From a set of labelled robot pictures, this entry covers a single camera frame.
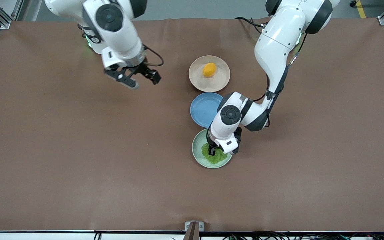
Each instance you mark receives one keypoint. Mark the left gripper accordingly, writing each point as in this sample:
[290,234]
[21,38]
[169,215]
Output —
[211,150]

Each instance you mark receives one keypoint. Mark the light green round plate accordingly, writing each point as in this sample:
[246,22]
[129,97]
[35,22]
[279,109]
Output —
[197,150]

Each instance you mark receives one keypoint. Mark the brown table cover mat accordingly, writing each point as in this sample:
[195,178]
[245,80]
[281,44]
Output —
[78,166]

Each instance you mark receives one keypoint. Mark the blue round plate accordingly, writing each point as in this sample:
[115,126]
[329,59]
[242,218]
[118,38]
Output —
[202,110]

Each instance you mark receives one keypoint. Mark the metal table edge bracket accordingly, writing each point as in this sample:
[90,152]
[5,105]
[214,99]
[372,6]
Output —
[194,230]

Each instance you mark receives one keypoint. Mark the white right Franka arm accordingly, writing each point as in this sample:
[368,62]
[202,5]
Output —
[118,36]

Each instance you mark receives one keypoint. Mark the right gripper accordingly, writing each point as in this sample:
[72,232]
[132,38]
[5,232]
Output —
[142,69]

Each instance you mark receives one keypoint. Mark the yellow orange lemon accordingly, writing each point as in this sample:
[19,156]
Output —
[209,70]

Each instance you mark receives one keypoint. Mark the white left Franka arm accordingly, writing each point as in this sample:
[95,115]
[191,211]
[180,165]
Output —
[275,43]

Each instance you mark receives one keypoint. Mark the beige round plate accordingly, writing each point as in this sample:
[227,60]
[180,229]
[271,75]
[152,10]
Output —
[198,83]

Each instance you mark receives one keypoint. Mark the green lettuce leaf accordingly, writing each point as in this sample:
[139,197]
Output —
[217,158]

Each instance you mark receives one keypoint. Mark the black caster wheel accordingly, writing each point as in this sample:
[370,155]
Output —
[353,3]

